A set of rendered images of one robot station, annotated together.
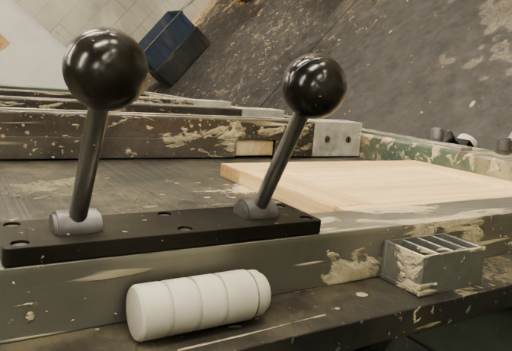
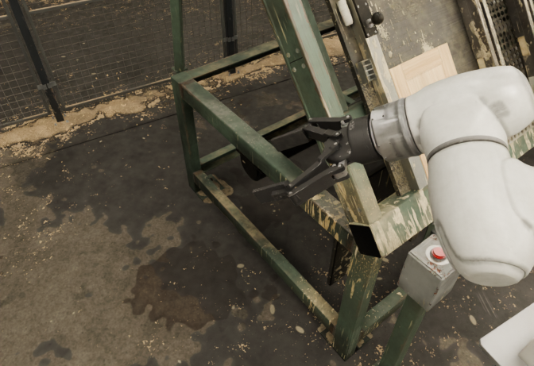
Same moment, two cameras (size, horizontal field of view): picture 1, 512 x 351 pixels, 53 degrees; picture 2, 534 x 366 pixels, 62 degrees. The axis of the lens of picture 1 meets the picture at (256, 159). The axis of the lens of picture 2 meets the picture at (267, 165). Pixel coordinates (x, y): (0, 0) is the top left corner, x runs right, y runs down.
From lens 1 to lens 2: 126 cm
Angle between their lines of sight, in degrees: 54
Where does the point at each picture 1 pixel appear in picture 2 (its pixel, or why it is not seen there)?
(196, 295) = (343, 9)
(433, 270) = (360, 66)
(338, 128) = not seen: hidden behind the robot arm
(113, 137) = (465, 0)
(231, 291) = (345, 16)
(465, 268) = (363, 76)
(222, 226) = (360, 13)
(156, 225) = (359, 1)
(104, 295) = not seen: outside the picture
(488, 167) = not seen: hidden behind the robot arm
